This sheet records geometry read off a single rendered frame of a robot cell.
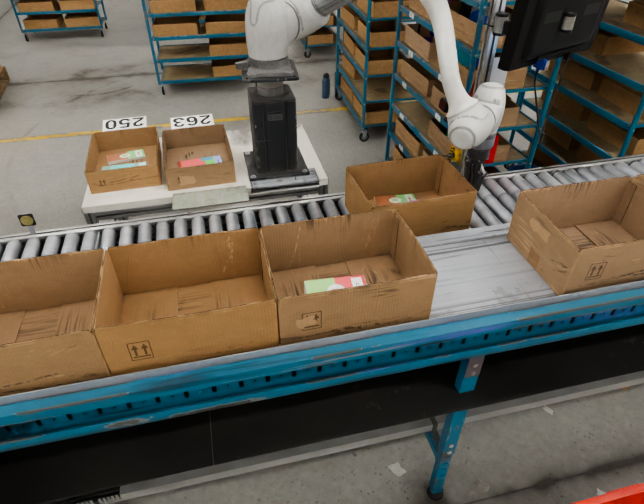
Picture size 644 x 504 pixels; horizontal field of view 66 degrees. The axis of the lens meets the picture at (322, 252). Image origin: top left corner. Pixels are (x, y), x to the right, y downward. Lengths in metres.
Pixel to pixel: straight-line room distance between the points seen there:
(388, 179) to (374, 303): 0.87
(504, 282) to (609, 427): 1.10
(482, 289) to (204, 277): 0.78
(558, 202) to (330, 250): 0.73
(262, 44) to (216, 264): 0.94
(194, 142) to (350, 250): 1.24
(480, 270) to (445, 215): 0.35
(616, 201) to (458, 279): 0.63
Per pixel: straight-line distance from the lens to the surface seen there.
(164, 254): 1.38
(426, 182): 2.07
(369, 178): 1.96
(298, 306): 1.15
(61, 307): 1.51
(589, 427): 2.42
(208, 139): 2.48
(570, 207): 1.76
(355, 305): 1.20
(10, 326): 1.51
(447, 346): 1.37
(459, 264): 1.54
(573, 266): 1.45
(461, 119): 1.57
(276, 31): 2.01
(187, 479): 1.79
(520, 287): 1.51
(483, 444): 2.22
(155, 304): 1.41
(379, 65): 4.03
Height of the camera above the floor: 1.83
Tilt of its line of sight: 38 degrees down
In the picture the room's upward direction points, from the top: straight up
